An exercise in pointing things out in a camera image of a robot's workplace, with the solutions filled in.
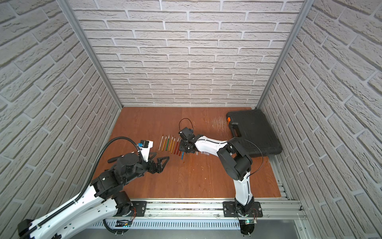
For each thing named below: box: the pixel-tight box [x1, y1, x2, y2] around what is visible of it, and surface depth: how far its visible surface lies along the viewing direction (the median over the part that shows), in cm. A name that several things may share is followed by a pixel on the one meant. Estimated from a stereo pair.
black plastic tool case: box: [225, 109, 283, 158], surface depth 102 cm
